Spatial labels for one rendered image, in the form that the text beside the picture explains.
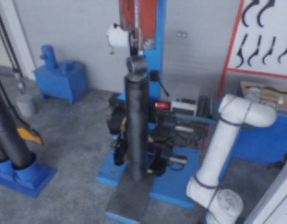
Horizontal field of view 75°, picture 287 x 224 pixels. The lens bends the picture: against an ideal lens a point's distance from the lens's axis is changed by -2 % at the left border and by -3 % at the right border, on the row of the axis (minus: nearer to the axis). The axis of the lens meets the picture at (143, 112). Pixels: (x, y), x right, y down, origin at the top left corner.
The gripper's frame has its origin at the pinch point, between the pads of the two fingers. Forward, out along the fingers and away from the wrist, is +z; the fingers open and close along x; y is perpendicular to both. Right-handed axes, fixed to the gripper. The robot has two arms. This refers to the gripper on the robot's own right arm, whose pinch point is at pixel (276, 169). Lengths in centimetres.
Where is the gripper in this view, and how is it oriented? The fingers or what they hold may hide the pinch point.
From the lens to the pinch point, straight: 198.3
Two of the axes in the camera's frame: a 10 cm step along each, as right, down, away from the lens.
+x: 9.7, 2.1, -0.9
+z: -0.2, 4.8, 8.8
